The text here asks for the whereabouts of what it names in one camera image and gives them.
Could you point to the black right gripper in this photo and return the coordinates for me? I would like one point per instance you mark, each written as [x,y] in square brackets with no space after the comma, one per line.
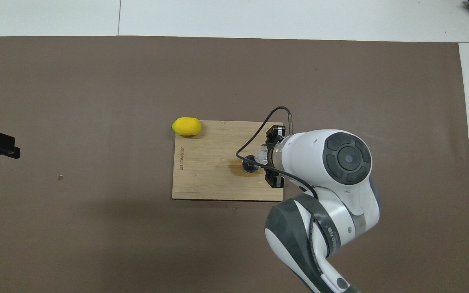
[274,158]

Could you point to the small clear glass cup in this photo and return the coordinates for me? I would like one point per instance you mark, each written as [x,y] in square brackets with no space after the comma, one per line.
[263,156]

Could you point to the steel double jigger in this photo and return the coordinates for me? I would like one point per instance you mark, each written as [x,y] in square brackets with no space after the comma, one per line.
[247,167]

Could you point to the wooden cutting board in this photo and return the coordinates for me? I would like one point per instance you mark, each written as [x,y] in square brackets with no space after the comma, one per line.
[210,171]

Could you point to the yellow lemon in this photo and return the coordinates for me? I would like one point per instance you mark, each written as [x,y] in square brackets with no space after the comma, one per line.
[186,126]

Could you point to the brown table mat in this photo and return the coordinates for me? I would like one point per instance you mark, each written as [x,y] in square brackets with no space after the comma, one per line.
[96,244]

